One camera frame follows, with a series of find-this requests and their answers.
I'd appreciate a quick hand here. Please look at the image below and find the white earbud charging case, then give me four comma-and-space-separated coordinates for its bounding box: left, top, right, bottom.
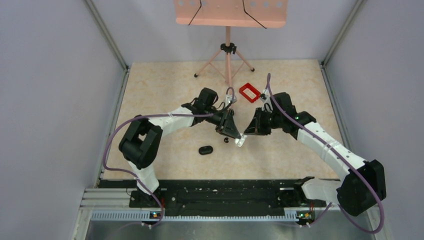
234, 134, 248, 147

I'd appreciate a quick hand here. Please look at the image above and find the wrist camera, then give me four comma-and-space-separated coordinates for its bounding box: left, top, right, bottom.
224, 94, 237, 106
259, 93, 269, 103

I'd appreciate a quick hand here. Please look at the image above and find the red plastic tray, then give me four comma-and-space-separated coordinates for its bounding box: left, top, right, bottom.
238, 82, 261, 103

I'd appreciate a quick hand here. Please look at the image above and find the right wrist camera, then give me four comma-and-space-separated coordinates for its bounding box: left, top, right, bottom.
259, 93, 269, 103

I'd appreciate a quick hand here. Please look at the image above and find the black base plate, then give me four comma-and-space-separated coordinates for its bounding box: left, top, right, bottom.
128, 178, 327, 219

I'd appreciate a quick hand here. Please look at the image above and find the black oval case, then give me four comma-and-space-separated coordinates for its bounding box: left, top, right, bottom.
198, 145, 214, 156

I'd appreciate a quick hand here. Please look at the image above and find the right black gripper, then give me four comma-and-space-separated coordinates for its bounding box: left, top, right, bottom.
244, 107, 283, 136

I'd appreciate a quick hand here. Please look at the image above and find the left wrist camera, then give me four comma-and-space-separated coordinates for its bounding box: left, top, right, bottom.
224, 94, 237, 106

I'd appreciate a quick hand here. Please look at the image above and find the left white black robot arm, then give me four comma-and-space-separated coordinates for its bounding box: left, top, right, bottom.
118, 87, 247, 207

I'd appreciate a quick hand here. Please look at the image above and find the pink music stand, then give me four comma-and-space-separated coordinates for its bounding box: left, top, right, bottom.
173, 0, 288, 87

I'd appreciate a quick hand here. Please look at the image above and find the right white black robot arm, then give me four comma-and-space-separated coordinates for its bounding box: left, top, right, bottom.
244, 92, 387, 216

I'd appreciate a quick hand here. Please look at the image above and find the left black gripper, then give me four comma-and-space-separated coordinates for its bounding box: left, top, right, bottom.
204, 106, 240, 140

